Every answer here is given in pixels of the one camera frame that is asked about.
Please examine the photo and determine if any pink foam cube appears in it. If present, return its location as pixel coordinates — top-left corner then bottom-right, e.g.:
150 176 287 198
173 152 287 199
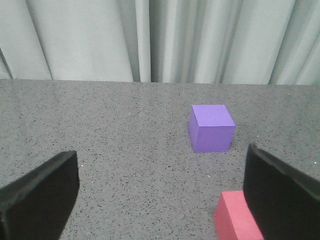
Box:
213 190 264 240

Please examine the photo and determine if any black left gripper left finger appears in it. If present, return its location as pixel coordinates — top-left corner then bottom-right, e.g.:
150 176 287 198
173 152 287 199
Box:
0 150 80 240

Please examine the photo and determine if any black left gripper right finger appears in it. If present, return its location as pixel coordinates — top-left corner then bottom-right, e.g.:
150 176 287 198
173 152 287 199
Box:
243 143 320 240

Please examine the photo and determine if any grey-green curtain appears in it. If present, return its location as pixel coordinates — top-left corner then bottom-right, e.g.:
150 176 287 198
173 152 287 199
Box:
0 0 320 85

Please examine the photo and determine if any purple foam cube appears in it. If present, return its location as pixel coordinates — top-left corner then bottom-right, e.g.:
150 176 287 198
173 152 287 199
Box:
188 104 236 153

